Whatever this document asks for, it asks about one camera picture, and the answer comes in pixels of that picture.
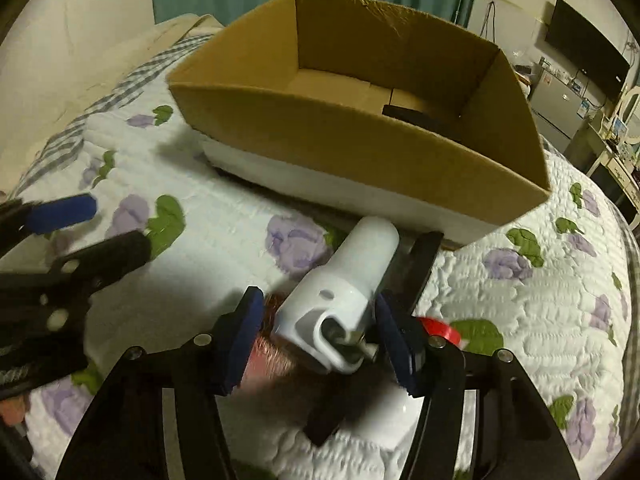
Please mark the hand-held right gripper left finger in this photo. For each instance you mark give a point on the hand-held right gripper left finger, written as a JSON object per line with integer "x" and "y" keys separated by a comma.
{"x": 246, "y": 336}

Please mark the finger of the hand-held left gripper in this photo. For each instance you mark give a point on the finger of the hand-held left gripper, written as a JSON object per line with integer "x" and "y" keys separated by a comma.
{"x": 64, "y": 212}
{"x": 112, "y": 256}

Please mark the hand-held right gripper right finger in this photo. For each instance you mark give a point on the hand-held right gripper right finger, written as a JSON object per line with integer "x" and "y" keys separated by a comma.
{"x": 395, "y": 346}

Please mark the white plastic handheld device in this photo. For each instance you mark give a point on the white plastic handheld device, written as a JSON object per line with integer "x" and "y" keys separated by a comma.
{"x": 345, "y": 285}

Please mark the brown cardboard box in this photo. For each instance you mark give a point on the brown cardboard box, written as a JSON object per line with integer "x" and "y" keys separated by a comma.
{"x": 370, "y": 155}

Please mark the copper-coloured metal object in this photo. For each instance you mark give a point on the copper-coloured metal object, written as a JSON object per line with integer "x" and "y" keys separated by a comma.
{"x": 272, "y": 357}

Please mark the red tape roll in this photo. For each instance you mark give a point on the red tape roll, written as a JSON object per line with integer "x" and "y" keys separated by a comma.
{"x": 442, "y": 330}

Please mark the black plastic bar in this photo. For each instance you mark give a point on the black plastic bar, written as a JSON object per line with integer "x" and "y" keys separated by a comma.
{"x": 425, "y": 265}

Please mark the grey plaid cloth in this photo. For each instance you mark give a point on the grey plaid cloth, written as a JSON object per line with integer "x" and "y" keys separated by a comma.
{"x": 107, "y": 100}

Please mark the beige bed sheet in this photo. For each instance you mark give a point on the beige bed sheet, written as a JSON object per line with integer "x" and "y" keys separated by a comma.
{"x": 60, "y": 90}

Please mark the floral quilted blanket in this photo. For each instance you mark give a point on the floral quilted blanket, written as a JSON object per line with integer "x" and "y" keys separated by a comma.
{"x": 520, "y": 320}

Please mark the white foam slab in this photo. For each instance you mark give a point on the white foam slab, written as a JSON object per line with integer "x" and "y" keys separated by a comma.
{"x": 350, "y": 197}

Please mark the black object in box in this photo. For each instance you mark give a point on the black object in box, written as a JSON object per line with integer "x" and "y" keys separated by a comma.
{"x": 417, "y": 117}

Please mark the white dressing table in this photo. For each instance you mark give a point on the white dressing table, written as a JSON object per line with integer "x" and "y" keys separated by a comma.
{"x": 615, "y": 170}

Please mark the silver refrigerator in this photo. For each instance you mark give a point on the silver refrigerator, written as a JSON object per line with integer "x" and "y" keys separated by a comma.
{"x": 557, "y": 105}

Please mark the oval white-framed mirror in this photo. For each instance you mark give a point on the oval white-framed mirror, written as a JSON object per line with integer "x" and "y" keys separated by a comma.
{"x": 631, "y": 107}

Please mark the black flat television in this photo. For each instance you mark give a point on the black flat television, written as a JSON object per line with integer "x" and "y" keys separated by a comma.
{"x": 585, "y": 45}

